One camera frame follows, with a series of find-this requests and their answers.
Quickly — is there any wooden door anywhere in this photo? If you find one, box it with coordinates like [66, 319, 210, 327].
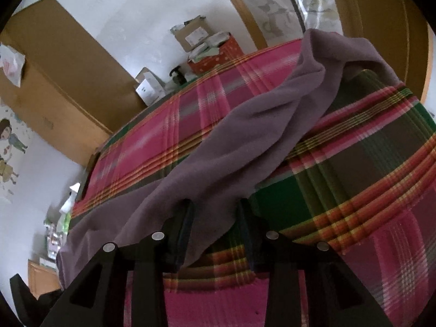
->
[323, 0, 430, 103]

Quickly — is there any black pole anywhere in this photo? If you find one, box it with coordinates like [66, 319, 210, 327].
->
[277, 0, 305, 33]

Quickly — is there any low wooden cabinet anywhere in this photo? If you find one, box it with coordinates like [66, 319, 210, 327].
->
[27, 259, 62, 297]

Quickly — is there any purple fleece garment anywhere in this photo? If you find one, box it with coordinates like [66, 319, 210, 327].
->
[56, 28, 404, 290]

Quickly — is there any red dotted box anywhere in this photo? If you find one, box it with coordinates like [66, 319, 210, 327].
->
[187, 34, 244, 74]

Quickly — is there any green tissue pack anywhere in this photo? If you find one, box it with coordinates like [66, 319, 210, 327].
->
[58, 204, 74, 232]

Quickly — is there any wooden door frame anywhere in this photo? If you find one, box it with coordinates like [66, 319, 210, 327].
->
[211, 0, 270, 50]

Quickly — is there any clear cosmetics organizer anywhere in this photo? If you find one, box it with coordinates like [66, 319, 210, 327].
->
[44, 211, 69, 266]

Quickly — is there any white pink printed bag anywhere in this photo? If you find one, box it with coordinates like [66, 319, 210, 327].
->
[0, 43, 26, 87]

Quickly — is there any white cardboard box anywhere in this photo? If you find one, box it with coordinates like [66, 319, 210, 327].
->
[135, 67, 167, 106]

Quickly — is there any pale paper bundle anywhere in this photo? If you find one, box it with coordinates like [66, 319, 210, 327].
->
[187, 32, 232, 62]

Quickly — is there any small black object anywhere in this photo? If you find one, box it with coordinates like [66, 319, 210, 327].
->
[170, 67, 186, 86]

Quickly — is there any cartoon children wall sticker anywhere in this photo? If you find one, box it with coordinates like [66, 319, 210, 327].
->
[0, 109, 35, 205]

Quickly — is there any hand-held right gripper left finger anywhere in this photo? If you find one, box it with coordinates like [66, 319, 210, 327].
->
[41, 198, 196, 327]

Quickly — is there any wooden wardrobe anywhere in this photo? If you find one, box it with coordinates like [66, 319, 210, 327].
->
[0, 0, 147, 167]

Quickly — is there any brown cardboard box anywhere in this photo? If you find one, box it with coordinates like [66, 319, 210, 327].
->
[170, 15, 219, 52]

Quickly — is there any plaid bed sheet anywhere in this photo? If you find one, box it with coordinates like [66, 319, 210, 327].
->
[68, 39, 436, 327]

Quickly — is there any clear plastic curtain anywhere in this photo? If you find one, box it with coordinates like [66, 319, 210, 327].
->
[226, 0, 343, 46]

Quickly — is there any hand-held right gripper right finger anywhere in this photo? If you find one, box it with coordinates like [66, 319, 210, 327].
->
[237, 198, 392, 327]

